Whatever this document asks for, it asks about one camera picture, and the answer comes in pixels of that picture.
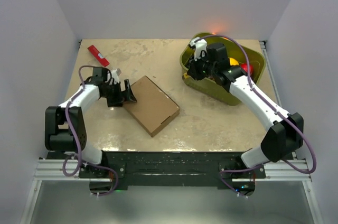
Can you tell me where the yellow lemon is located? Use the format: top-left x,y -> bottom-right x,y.
229,58 -> 240,66

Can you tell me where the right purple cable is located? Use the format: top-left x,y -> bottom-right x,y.
196,35 -> 317,198

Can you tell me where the brown cardboard express box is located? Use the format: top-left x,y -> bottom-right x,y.
123,76 -> 180,137

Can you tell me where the olive green plastic bin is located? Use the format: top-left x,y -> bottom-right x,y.
179,32 -> 266,106

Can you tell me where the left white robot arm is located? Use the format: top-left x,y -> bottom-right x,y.
44,66 -> 137,178

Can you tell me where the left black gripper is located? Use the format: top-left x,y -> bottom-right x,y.
102,79 -> 136,107

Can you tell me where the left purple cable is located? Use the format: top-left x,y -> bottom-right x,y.
62,65 -> 119,197

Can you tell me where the purple cable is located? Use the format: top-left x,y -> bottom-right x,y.
196,35 -> 317,198
62,65 -> 119,197

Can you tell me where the wrist white camera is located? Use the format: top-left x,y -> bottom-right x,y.
188,37 -> 208,61
109,68 -> 121,85

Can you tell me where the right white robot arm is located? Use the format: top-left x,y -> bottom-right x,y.
187,40 -> 304,178

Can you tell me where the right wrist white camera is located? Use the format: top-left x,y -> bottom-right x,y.
188,37 -> 208,61

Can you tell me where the aluminium rail frame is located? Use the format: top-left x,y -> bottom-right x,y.
34,40 -> 312,182

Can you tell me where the red apple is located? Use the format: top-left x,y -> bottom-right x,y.
240,63 -> 254,76

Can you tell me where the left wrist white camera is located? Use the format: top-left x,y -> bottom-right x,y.
109,68 -> 121,85

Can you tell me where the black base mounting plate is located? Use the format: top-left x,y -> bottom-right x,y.
79,152 -> 266,193

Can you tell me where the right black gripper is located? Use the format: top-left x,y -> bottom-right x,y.
188,52 -> 217,81

